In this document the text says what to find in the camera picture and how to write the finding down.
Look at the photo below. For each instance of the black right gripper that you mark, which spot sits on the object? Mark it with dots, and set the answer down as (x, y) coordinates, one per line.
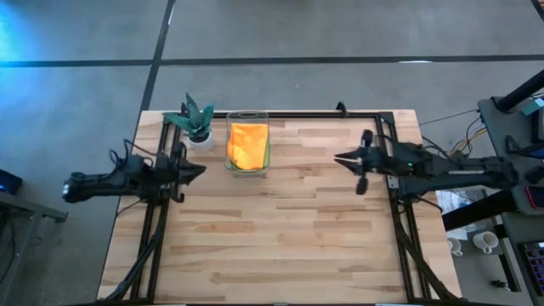
(376, 163)

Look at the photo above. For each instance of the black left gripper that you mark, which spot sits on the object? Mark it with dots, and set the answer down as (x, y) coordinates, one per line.
(172, 172)

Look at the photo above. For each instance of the orange microfiber towel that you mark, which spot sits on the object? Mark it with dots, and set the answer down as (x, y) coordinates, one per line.
(247, 146)

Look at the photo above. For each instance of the clear plastic bin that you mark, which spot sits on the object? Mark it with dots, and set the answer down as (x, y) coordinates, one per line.
(247, 115)

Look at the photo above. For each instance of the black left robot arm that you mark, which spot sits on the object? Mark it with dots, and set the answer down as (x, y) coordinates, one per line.
(110, 180)

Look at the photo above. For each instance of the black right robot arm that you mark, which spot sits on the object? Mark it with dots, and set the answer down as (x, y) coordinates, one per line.
(459, 172)

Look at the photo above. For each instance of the snake plant in white pot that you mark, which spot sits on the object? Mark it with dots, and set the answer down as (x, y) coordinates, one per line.
(197, 138)

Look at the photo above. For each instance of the white papers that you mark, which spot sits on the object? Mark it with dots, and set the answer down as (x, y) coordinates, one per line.
(452, 204)

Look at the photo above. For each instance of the white ceramic mug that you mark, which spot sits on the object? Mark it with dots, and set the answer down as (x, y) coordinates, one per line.
(484, 241)
(455, 245)

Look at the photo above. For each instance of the dark grey side desk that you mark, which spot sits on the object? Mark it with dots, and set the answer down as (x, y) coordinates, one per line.
(501, 127)

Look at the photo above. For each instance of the dark metal cart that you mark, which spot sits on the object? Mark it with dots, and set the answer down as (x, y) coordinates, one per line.
(25, 208)

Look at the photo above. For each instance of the black device box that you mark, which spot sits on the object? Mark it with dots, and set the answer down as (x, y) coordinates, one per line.
(9, 182)

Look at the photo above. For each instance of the black computer mouse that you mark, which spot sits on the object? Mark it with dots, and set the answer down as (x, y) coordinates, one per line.
(535, 174)

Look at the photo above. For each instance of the black round pole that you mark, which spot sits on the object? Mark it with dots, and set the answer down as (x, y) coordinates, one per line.
(523, 90)

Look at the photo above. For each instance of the phone with red case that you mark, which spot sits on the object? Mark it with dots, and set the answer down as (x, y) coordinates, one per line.
(536, 197)

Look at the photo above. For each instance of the small teal box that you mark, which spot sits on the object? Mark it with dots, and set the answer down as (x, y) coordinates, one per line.
(533, 106)

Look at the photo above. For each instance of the backlit black keyboard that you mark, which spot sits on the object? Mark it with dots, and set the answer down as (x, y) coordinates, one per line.
(536, 263)

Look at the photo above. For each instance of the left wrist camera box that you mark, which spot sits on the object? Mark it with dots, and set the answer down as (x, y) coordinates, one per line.
(163, 172)

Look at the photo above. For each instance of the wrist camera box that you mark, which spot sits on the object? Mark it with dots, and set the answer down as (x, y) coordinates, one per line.
(163, 172)
(379, 162)

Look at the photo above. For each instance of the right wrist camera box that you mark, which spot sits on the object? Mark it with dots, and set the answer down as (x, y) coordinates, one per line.
(379, 162)

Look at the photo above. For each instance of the black aluminium table frame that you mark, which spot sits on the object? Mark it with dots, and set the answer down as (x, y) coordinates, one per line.
(297, 115)

